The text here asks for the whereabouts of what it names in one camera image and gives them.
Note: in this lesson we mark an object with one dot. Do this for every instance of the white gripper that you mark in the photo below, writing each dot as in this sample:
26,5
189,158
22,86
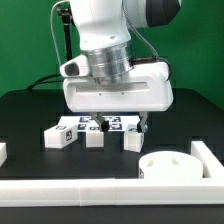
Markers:
145,88

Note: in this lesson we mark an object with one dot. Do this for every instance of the white round stool seat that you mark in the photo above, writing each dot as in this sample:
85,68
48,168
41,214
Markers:
169,165

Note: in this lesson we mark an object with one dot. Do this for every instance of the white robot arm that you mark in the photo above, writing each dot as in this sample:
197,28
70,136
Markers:
107,77

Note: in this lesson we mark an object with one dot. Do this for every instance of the white sheet with markers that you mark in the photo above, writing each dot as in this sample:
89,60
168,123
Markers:
117,123

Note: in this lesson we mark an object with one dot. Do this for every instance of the white block at left edge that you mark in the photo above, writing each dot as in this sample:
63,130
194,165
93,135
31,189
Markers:
3,153

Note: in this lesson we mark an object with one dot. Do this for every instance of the white obstacle wall frame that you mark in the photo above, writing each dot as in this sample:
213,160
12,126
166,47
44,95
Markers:
95,192

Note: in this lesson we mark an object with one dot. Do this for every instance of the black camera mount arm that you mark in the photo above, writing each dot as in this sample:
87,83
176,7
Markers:
66,17

